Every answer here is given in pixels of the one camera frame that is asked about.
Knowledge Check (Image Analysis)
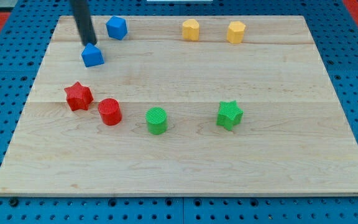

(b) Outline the red cylinder block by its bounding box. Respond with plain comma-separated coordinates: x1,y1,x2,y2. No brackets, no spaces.
98,98,122,126

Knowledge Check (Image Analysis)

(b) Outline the green star block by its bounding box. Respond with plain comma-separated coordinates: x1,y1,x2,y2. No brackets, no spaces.
216,100,244,131

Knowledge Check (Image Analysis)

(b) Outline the yellow hexagon block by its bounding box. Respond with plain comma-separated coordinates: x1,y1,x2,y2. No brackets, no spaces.
226,21,246,44

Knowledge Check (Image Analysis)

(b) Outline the red star block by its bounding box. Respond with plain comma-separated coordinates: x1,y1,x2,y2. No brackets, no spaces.
64,82,93,111

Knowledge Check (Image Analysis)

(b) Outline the yellow heart block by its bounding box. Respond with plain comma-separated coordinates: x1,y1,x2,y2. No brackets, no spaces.
182,19,200,41

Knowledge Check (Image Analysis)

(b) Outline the green cylinder block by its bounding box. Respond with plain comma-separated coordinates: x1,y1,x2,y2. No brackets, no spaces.
145,107,168,135

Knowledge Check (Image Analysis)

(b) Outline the blue cube block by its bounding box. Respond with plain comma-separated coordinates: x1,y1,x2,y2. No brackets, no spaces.
81,43,104,67

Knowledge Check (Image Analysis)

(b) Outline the wooden board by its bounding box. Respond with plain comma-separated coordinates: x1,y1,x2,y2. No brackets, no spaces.
0,16,358,197

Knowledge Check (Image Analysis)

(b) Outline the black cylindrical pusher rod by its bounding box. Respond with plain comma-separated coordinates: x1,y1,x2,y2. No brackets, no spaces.
69,0,98,46

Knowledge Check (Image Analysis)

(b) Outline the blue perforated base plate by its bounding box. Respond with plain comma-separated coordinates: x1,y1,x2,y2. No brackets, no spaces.
0,0,358,223

